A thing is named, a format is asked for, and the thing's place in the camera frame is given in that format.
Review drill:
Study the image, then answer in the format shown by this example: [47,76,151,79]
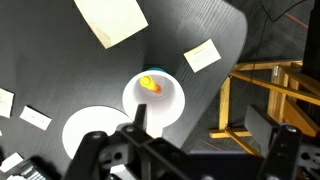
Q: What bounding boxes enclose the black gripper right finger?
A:
[244,104,320,180]

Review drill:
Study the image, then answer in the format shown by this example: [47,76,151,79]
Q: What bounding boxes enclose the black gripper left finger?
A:
[63,103,158,180]

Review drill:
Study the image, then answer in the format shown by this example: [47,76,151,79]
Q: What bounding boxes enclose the orange toy carrot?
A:
[139,75,163,95]

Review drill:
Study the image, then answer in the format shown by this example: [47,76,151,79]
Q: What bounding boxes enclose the blue plastic cup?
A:
[121,67,186,139]

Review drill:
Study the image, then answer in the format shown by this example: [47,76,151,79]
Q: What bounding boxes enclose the white round plate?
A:
[61,105,134,176]

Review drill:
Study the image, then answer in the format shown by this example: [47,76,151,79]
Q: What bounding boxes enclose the wooden easel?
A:
[209,59,320,158]

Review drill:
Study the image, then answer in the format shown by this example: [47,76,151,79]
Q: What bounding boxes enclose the black and grey remote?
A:
[18,156,63,180]

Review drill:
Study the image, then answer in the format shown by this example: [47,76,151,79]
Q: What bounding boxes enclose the small white card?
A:
[0,152,25,174]

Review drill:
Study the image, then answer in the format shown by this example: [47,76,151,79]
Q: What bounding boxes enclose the large black monitor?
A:
[301,0,320,81]

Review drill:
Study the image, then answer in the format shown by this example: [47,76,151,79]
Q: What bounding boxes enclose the yellow sticky note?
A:
[183,38,222,74]

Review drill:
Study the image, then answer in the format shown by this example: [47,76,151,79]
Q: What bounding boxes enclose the brown paper napkin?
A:
[73,0,149,50]

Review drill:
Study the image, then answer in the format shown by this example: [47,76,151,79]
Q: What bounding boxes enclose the thin black floor cable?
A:
[259,0,308,23]

